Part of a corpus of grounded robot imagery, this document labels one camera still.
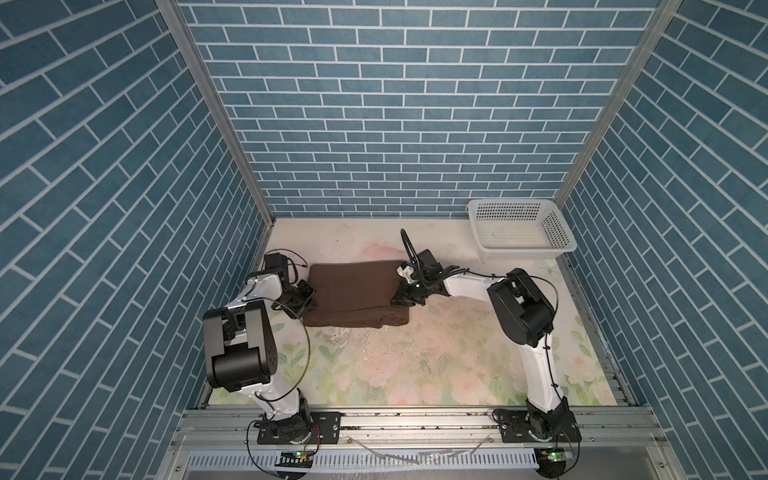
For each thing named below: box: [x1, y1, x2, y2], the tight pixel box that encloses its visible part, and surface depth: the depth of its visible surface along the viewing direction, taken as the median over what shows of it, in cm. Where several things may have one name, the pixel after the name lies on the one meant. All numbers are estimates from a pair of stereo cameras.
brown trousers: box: [303, 261, 409, 329], surface depth 95 cm
